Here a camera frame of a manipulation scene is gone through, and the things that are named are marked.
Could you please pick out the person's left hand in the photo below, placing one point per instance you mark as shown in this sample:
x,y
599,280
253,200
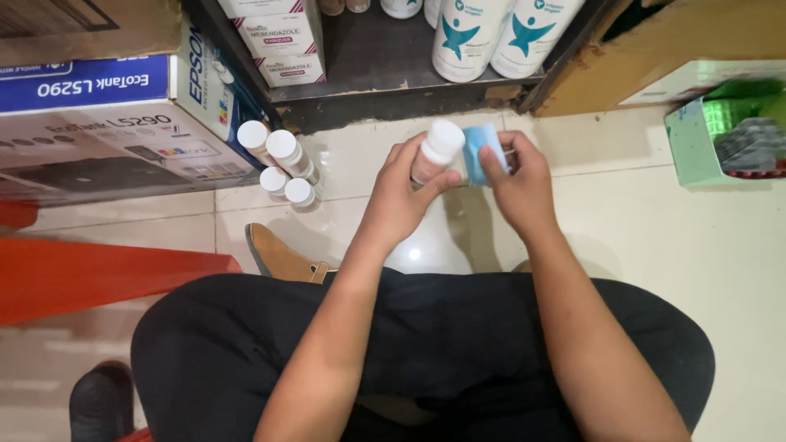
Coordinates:
x,y
393,196

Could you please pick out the person's right hand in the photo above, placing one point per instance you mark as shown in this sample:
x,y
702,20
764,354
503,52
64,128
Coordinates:
x,y
522,184

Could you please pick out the blue label strip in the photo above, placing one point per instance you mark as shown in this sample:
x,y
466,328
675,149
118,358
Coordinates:
x,y
476,150

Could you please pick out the white-capped clear medicine bottle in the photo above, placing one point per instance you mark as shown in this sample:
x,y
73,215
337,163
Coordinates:
x,y
287,149
253,136
299,191
273,180
442,142

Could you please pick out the tan suede shoe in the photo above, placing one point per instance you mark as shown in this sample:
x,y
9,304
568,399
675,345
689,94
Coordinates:
x,y
279,255

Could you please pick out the dark wooden shelf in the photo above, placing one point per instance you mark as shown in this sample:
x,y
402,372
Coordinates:
x,y
381,61

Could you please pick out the large white bottle teal figure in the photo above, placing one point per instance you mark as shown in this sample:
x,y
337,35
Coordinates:
x,y
528,40
466,43
400,6

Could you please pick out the large open cardboard box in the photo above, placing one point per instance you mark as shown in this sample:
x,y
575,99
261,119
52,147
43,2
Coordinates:
x,y
614,67

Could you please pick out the person's black trousers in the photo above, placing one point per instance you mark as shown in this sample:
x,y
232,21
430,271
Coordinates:
x,y
442,344

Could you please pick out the white medicine carton maroon stripes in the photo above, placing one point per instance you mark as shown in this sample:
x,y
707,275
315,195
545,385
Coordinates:
x,y
276,34
258,6
288,69

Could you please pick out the pale green carton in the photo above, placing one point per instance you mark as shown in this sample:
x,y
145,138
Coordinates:
x,y
691,147

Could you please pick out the silver blister packs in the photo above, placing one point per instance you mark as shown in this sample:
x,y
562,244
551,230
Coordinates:
x,y
749,144

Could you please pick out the blue and white printer box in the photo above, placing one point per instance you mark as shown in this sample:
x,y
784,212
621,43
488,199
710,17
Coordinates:
x,y
110,135

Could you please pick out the red plastic stool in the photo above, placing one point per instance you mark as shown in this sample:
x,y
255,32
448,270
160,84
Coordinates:
x,y
92,276

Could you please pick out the brown cardboard box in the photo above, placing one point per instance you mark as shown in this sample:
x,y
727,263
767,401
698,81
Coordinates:
x,y
80,27

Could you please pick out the black shoe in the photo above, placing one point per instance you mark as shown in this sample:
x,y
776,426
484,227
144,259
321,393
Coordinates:
x,y
101,402

